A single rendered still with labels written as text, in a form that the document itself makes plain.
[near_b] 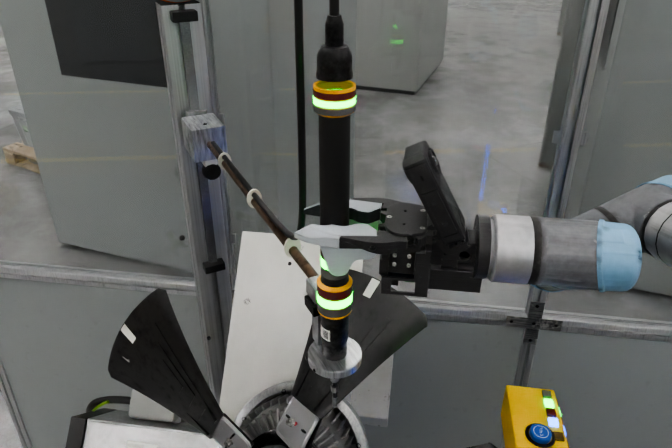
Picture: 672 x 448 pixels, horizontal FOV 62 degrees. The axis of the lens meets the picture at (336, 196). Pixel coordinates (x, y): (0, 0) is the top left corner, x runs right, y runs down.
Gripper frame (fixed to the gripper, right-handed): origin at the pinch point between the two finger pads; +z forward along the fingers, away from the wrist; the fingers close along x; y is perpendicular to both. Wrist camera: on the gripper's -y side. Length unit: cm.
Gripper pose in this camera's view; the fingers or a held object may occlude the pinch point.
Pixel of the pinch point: (310, 217)
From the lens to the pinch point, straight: 64.5
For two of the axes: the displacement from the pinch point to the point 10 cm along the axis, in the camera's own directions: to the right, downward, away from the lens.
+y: 0.0, 8.9, 4.6
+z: -9.9, -0.7, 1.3
